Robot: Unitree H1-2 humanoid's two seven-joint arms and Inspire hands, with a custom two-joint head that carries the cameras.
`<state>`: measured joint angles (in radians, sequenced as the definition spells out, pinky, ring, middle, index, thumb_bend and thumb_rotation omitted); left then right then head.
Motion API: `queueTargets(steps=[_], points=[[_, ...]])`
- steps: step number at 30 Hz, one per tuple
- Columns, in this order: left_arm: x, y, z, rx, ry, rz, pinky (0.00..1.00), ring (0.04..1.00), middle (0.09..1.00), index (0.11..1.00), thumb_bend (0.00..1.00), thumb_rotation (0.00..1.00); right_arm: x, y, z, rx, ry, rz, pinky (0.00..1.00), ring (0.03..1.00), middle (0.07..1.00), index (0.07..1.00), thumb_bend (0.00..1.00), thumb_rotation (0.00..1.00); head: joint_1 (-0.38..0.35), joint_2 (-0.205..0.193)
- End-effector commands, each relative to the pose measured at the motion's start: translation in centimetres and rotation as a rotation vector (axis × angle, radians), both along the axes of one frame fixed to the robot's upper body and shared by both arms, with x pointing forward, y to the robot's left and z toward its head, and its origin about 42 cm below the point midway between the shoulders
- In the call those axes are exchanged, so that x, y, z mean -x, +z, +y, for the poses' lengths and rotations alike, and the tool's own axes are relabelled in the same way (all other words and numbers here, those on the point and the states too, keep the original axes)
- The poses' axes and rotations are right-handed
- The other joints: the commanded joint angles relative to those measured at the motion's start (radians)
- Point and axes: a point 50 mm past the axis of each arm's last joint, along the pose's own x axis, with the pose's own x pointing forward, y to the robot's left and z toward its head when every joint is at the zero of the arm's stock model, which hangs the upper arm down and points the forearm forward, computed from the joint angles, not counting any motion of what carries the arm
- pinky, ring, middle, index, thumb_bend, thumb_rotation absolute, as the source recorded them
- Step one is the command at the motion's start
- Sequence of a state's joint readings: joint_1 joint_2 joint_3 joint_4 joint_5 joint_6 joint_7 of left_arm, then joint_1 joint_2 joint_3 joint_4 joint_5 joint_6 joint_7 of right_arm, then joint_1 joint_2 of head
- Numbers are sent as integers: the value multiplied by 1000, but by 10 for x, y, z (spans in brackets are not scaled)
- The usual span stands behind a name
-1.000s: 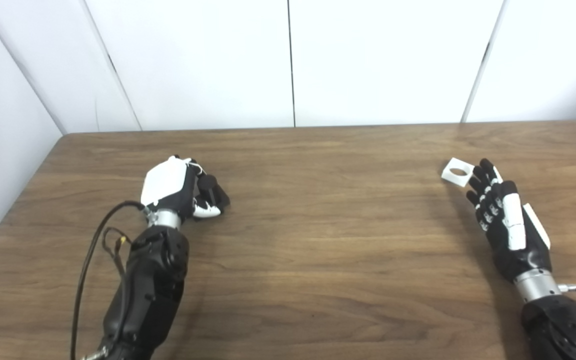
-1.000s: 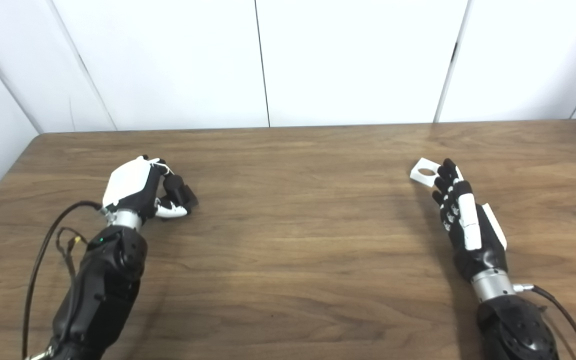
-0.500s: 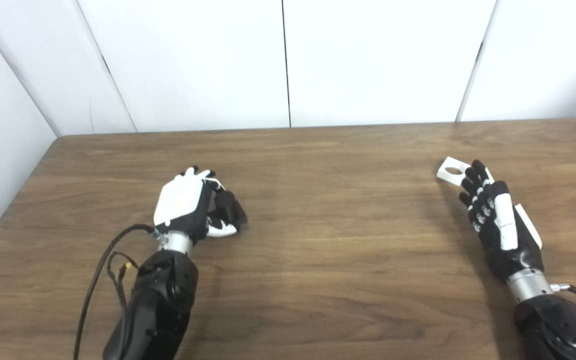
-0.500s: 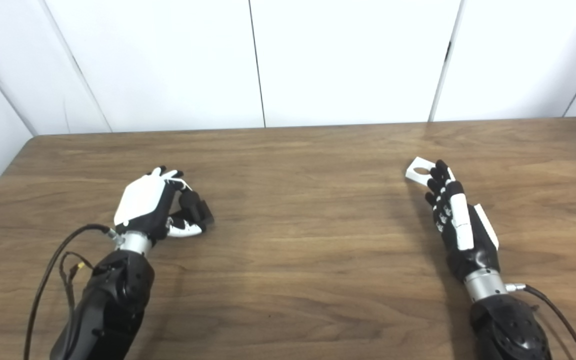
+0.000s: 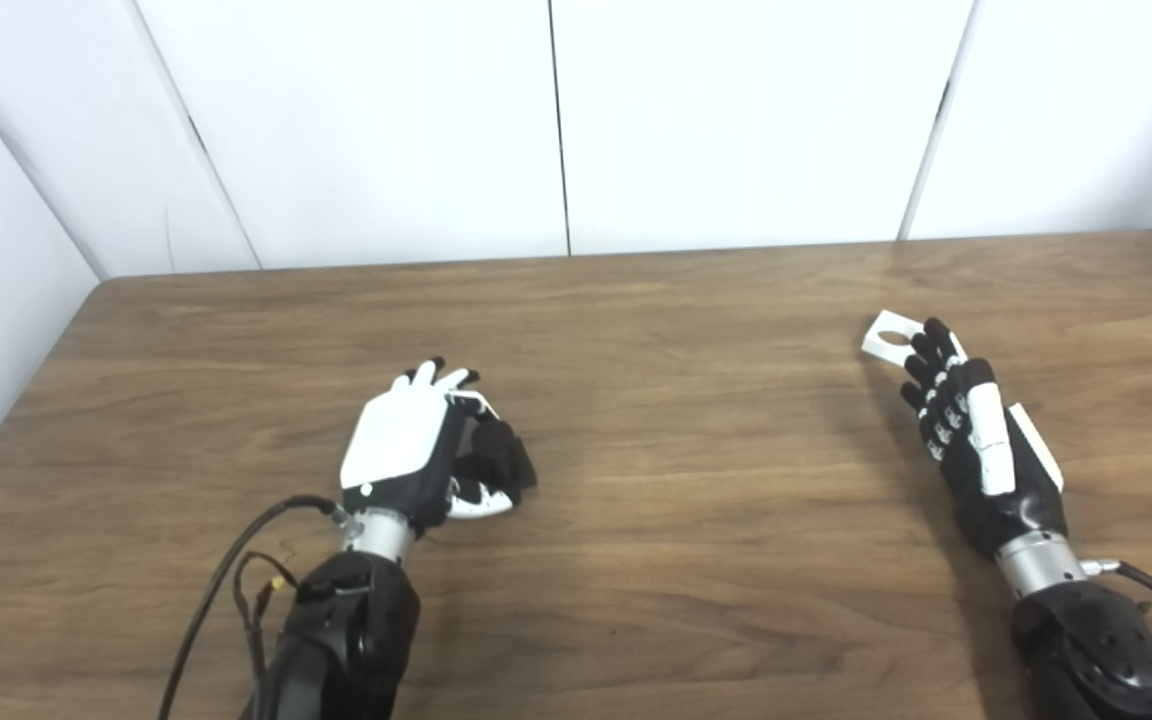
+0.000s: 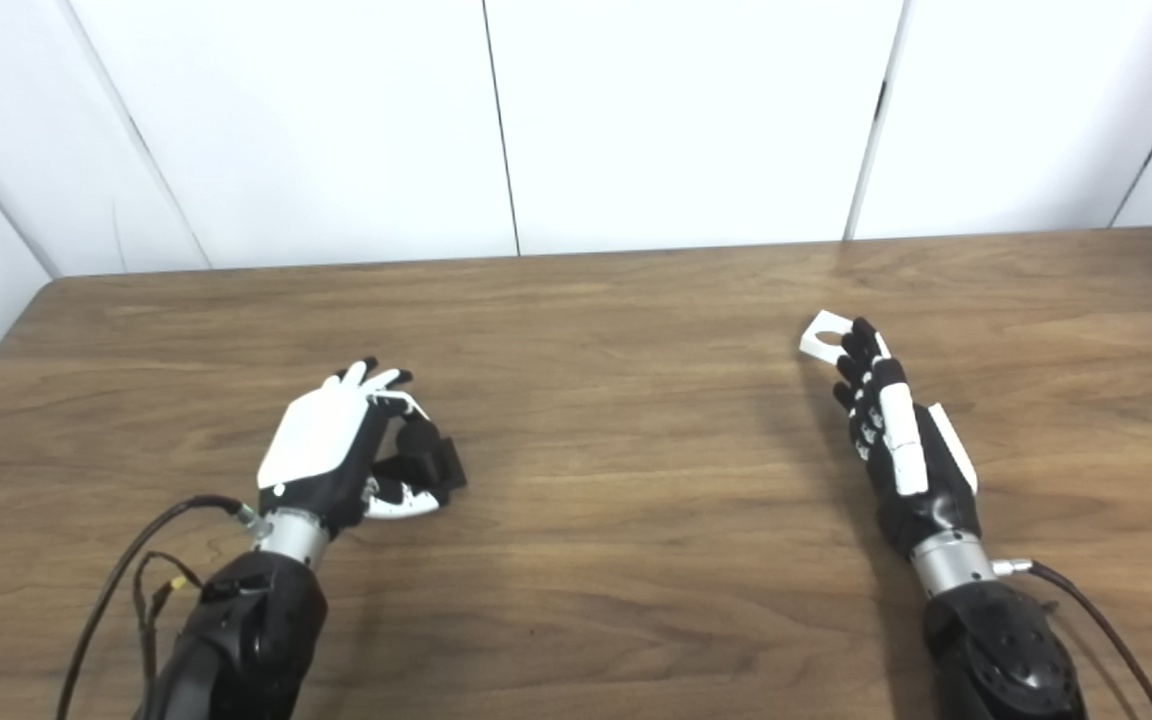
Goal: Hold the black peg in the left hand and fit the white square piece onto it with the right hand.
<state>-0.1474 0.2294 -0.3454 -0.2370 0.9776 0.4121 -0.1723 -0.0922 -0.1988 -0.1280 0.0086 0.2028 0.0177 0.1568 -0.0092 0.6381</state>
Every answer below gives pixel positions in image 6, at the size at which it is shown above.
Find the black peg with square base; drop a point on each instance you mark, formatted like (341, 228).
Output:
(421, 445)

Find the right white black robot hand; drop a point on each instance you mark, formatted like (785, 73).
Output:
(936, 495)

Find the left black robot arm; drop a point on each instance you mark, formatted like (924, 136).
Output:
(246, 640)

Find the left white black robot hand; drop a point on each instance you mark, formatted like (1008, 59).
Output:
(311, 440)

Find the white square piece with hole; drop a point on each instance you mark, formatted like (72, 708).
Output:
(816, 352)

